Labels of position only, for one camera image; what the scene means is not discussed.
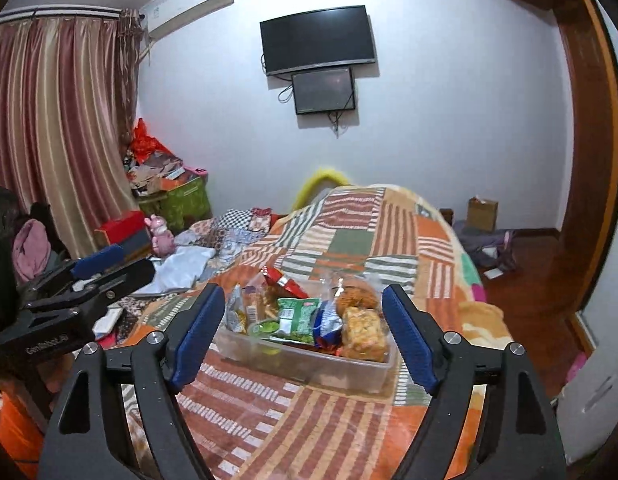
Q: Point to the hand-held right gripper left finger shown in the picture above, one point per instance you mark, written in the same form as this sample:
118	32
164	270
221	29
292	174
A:
199	335

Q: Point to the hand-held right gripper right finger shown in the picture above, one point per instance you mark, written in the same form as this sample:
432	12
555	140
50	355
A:
406	335

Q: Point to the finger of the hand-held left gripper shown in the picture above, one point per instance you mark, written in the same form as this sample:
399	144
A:
124	277
96	261

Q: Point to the red snack bag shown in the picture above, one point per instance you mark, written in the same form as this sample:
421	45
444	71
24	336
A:
284	282

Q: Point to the clear plastic container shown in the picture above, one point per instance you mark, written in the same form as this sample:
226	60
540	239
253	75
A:
299	362

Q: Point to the red box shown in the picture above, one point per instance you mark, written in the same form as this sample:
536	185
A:
120	226

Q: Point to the clear bag of square crackers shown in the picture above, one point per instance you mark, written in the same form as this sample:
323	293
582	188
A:
364	334

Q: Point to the silver yellow snack packet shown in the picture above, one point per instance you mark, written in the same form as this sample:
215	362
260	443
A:
236	310

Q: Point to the pink plush toy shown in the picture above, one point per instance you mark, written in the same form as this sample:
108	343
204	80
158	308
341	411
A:
161	237

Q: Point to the light blue cloth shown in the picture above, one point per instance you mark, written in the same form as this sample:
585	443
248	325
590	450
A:
181	266

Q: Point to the pink garment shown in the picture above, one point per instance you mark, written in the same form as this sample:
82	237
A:
31	252

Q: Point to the clear bag of brown pastry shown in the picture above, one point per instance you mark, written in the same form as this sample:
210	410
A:
356	292

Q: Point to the green round container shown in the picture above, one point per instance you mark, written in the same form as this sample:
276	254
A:
266	329

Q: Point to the blue white snack packet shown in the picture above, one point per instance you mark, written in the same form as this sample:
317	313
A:
329	325

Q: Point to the black garment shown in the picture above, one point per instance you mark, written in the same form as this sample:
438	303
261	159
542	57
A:
1	255

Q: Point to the orange bag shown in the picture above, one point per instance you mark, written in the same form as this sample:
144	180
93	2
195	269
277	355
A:
19	427

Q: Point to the green storage box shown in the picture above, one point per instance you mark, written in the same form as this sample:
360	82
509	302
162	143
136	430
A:
186	202

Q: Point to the green snack packet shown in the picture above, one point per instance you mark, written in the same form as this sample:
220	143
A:
296	317

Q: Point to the checkered cloth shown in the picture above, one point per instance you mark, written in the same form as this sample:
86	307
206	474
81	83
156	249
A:
229	230

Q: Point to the pile of clothes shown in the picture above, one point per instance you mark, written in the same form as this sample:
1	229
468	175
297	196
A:
151	162

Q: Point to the clothes on floor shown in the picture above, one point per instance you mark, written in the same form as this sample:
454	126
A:
489	251

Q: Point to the striped curtain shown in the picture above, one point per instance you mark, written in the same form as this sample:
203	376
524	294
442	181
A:
54	135

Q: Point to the cardboard box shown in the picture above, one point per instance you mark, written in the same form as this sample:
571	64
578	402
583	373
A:
481	214

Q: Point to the yellow hoop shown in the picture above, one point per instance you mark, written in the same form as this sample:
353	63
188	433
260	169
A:
314	182

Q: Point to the white cabinet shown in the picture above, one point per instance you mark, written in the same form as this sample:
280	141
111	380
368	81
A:
591	410

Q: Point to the white air conditioner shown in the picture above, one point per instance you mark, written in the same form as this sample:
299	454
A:
189	7

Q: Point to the wooden door frame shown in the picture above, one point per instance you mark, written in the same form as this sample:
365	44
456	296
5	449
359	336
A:
589	160

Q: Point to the small wall monitor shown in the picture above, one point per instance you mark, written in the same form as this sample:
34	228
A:
324	91

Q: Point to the wall television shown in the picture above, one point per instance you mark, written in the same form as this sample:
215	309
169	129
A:
316	39

